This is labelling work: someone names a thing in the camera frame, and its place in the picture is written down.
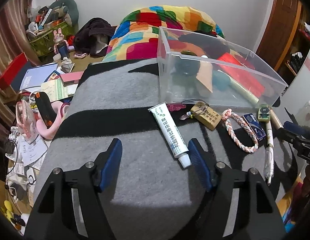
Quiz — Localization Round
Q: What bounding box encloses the white floral pen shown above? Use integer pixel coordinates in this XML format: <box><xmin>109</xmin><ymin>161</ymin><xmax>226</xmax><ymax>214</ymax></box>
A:
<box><xmin>264</xmin><ymin>120</ymin><xmax>274</xmax><ymax>186</ymax></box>

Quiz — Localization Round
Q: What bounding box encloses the pale green tube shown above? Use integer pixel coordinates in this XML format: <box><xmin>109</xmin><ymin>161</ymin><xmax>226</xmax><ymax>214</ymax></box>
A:
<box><xmin>229</xmin><ymin>77</ymin><xmax>259</xmax><ymax>106</ymax></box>

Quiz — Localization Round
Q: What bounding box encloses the white ointment tube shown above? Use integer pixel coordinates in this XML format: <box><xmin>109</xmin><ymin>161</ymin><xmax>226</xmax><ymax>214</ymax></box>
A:
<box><xmin>148</xmin><ymin>102</ymin><xmax>191</xmax><ymax>168</ymax></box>

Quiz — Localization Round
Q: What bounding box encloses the beige cream tube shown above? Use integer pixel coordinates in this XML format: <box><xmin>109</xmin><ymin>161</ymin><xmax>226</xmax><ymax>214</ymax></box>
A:
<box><xmin>195</xmin><ymin>60</ymin><xmax>213</xmax><ymax>97</ymax></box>

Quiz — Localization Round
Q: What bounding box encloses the beige wooden stick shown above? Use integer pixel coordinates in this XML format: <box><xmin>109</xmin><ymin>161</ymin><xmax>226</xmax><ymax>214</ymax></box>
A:
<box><xmin>270</xmin><ymin>109</ymin><xmax>283</xmax><ymax>130</ymax></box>

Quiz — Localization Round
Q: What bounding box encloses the blue card box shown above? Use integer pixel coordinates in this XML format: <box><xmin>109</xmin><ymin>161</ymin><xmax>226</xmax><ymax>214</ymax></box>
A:
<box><xmin>242</xmin><ymin>113</ymin><xmax>266</xmax><ymax>142</ymax></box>

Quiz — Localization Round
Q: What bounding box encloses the grey black blanket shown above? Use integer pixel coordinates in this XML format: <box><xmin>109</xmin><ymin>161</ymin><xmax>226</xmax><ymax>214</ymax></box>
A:
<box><xmin>26</xmin><ymin>59</ymin><xmax>298</xmax><ymax>239</ymax></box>

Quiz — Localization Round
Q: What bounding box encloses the red flat pouch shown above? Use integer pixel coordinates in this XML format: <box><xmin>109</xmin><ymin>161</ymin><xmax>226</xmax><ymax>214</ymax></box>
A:
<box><xmin>217</xmin><ymin>53</ymin><xmax>265</xmax><ymax>98</ymax></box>

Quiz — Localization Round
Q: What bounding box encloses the teal tape roll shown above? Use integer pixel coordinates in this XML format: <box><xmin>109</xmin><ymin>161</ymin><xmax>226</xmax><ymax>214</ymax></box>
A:
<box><xmin>212</xmin><ymin>70</ymin><xmax>230</xmax><ymax>92</ymax></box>

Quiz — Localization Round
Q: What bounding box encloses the black orange handheld tool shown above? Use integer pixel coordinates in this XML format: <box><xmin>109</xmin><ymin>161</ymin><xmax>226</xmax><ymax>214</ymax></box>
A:
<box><xmin>35</xmin><ymin>92</ymin><xmax>57</xmax><ymax>128</ymax></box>

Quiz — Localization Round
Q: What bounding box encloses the clear plastic storage box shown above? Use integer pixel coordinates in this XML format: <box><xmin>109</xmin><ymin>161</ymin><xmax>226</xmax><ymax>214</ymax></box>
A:
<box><xmin>157</xmin><ymin>27</ymin><xmax>287</xmax><ymax>109</ymax></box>

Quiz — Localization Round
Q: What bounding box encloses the green glass bottle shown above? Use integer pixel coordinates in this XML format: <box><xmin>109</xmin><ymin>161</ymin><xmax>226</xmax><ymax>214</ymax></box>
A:
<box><xmin>171</xmin><ymin>56</ymin><xmax>201</xmax><ymax>89</ymax></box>

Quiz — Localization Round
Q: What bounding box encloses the wooden shelf unit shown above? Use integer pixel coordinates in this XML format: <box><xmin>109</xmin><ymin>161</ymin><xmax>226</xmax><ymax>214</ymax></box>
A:
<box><xmin>275</xmin><ymin>2</ymin><xmax>310</xmax><ymax>84</ymax></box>

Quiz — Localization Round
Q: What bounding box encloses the black garment on bed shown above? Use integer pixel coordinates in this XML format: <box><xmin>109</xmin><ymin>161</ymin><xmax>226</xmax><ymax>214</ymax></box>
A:
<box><xmin>178</xmin><ymin>33</ymin><xmax>230</xmax><ymax>60</ymax></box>

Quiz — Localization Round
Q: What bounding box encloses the blue book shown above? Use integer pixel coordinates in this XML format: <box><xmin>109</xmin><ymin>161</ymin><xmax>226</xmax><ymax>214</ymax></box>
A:
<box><xmin>19</xmin><ymin>63</ymin><xmax>58</xmax><ymax>90</ymax></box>

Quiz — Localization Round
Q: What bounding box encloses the wooden door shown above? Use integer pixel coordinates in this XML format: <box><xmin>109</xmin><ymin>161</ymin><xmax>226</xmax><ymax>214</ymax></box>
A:
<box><xmin>256</xmin><ymin>0</ymin><xmax>302</xmax><ymax>72</ymax></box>

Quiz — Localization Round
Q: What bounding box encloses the rabbit figurine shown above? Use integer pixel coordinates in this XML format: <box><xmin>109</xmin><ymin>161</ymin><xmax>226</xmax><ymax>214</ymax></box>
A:
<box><xmin>53</xmin><ymin>28</ymin><xmax>69</xmax><ymax>59</ymax></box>

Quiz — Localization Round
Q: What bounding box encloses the dark clothes pile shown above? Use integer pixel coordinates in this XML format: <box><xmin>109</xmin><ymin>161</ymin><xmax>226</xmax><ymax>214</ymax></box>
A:
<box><xmin>73</xmin><ymin>17</ymin><xmax>115</xmax><ymax>57</ymax></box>

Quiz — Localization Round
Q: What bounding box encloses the red box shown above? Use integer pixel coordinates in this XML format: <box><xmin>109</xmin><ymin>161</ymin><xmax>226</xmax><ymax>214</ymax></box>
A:
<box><xmin>0</xmin><ymin>52</ymin><xmax>28</xmax><ymax>90</ymax></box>

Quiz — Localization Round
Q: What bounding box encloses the colourful patchwork quilt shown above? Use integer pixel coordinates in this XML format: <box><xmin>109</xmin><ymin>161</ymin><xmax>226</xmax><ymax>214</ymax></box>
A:
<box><xmin>103</xmin><ymin>5</ymin><xmax>224</xmax><ymax>62</ymax></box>

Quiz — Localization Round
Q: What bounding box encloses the green clutter basket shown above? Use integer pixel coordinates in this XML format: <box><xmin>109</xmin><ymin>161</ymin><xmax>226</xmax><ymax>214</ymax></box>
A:
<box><xmin>29</xmin><ymin>22</ymin><xmax>75</xmax><ymax>57</ymax></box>

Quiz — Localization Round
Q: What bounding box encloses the striped curtain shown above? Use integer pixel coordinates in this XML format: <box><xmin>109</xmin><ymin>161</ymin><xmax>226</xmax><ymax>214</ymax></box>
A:
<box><xmin>0</xmin><ymin>0</ymin><xmax>40</xmax><ymax>100</ymax></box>

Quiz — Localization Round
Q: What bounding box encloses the grey neck pillow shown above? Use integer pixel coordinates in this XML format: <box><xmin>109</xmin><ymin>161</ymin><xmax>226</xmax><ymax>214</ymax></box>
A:
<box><xmin>49</xmin><ymin>0</ymin><xmax>79</xmax><ymax>27</ymax></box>

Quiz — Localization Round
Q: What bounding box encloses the wooden tag keychain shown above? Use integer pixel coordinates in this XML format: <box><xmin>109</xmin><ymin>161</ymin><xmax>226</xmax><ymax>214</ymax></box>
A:
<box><xmin>190</xmin><ymin>101</ymin><xmax>222</xmax><ymax>131</ymax></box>

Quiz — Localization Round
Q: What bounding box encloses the pink white braided rope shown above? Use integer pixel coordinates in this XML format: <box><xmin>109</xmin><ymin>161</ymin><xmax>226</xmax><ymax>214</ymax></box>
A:
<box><xmin>221</xmin><ymin>108</ymin><xmax>259</xmax><ymax>154</ymax></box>

